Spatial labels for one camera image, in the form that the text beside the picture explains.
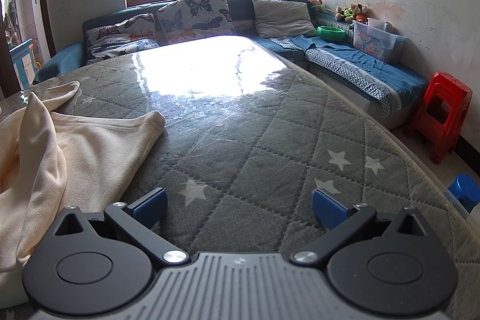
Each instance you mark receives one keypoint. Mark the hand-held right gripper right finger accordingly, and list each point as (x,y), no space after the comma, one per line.
(330,207)

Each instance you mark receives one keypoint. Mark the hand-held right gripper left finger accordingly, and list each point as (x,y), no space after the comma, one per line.
(150,205)

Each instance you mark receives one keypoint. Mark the cream knit garment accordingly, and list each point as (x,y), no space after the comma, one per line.
(75,140)

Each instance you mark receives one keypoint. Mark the grey quilted star table cover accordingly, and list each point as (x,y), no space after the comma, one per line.
(262,140)

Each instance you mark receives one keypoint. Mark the blue plastic stool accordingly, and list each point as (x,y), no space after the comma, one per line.
(465,188)

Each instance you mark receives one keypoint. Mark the blue sofa cover cloth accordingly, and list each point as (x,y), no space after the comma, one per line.
(356,57)

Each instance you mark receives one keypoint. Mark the red plastic stool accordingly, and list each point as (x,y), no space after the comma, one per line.
(450,87)

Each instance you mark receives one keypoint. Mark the clear plastic storage box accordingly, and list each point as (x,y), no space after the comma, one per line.
(375,42)

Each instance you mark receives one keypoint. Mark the flat butterfly print pillow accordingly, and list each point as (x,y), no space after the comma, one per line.
(120,35)

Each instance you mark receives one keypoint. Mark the green plastic bowl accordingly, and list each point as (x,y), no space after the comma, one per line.
(332,34)

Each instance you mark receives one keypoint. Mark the blue cabinet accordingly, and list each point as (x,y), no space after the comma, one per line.
(22,61)

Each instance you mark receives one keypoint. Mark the large butterfly print pillow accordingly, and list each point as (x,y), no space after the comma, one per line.
(195,16)

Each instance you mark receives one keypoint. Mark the grey pillow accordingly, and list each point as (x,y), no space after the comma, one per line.
(281,18)

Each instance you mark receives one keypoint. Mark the brown plush monkey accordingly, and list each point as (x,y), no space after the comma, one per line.
(360,10)

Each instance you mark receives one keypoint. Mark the blue corner sofa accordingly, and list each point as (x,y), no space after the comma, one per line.
(243,10)

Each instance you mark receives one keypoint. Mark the dark brown door frame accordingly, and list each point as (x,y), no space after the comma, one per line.
(47,5)

